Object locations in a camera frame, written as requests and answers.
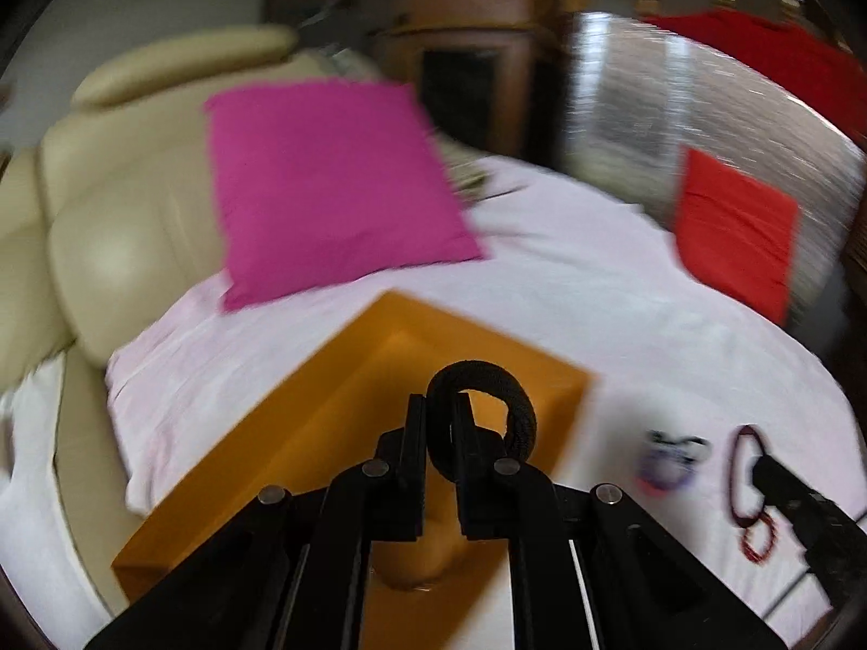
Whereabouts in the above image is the dark red bead bracelet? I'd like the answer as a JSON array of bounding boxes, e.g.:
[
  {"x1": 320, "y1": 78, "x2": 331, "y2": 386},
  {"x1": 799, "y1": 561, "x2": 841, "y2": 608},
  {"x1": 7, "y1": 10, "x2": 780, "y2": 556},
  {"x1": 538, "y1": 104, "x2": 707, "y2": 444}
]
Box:
[{"x1": 727, "y1": 424, "x2": 778, "y2": 565}]

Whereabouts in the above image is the purple bead bracelet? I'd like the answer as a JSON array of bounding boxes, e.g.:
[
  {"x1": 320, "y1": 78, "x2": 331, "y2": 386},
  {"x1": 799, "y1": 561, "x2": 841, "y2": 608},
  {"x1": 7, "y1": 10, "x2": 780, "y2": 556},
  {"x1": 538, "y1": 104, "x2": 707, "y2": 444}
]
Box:
[{"x1": 636, "y1": 430, "x2": 713, "y2": 493}]

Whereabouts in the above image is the orange cardboard tray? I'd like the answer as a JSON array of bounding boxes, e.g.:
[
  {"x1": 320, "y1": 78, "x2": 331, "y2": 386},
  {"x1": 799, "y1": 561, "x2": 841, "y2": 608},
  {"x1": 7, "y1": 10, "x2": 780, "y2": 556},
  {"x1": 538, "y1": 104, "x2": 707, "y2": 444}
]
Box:
[{"x1": 110, "y1": 288, "x2": 598, "y2": 605}]

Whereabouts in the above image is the red pillow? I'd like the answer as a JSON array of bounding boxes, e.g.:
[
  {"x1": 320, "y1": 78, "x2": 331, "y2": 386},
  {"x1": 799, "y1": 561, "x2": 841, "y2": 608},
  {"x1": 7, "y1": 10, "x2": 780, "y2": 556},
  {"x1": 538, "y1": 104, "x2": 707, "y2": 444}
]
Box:
[{"x1": 675, "y1": 147, "x2": 799, "y2": 326}]

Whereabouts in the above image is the magenta pillow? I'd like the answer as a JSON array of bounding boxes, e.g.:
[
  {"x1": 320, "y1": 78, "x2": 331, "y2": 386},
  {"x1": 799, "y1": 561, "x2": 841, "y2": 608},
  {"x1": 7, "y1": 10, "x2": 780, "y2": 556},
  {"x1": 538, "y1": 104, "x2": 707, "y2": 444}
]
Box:
[{"x1": 204, "y1": 78, "x2": 485, "y2": 311}]

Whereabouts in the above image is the red blanket on railing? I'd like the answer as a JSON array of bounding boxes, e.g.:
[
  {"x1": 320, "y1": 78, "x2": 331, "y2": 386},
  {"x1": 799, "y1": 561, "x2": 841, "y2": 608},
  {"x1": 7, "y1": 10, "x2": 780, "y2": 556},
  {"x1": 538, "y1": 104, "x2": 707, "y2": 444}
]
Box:
[{"x1": 645, "y1": 9, "x2": 865, "y2": 139}]

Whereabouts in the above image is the silver insulation foil panel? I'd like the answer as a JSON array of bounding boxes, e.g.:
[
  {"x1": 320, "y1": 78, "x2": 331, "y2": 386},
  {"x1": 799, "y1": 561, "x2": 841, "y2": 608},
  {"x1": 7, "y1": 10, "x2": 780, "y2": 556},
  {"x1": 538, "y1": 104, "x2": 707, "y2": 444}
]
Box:
[{"x1": 559, "y1": 12, "x2": 865, "y2": 355}]

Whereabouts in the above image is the wooden cabinet column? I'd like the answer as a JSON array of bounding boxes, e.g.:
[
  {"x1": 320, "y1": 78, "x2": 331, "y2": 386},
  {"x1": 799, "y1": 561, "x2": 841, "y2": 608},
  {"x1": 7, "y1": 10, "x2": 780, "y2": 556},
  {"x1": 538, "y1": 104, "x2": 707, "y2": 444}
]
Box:
[{"x1": 380, "y1": 0, "x2": 560, "y2": 155}]

